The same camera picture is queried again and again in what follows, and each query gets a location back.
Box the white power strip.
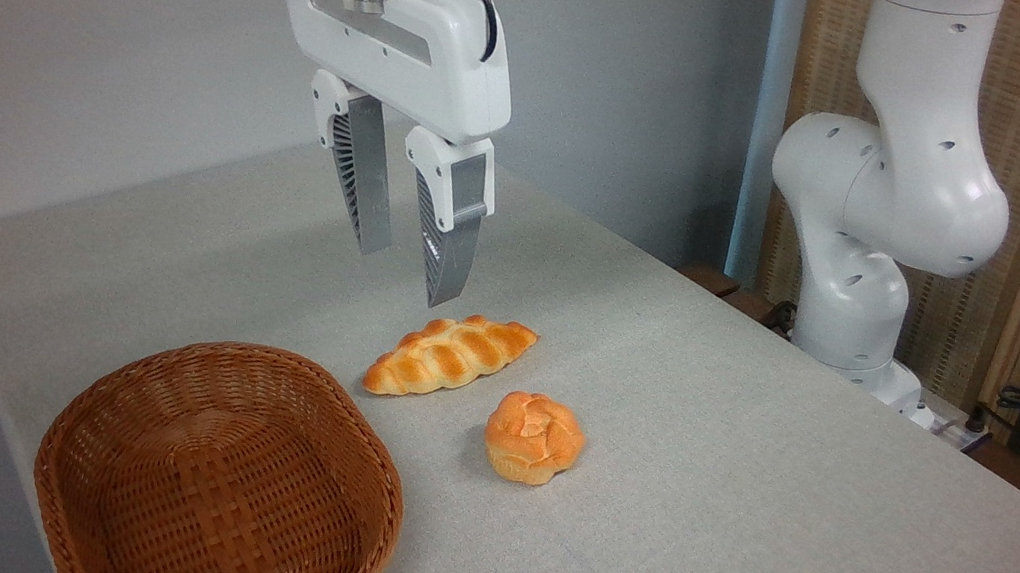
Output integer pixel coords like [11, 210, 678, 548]
[926, 410, 997, 456]

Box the gripper finger silver plate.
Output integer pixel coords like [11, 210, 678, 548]
[289, 68, 417, 259]
[382, 123, 505, 315]

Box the grey tablecloth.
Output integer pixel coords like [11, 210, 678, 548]
[0, 84, 1020, 573]

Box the long braided bread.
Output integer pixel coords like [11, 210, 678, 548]
[361, 300, 542, 418]

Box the black gripper cable with plug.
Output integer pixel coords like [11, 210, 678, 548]
[399, 0, 505, 64]

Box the brown wicker basket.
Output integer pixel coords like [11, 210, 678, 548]
[18, 315, 426, 573]

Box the round knotted bread roll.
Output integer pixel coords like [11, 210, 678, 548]
[478, 386, 592, 493]

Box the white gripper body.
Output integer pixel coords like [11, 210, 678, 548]
[243, 0, 528, 153]

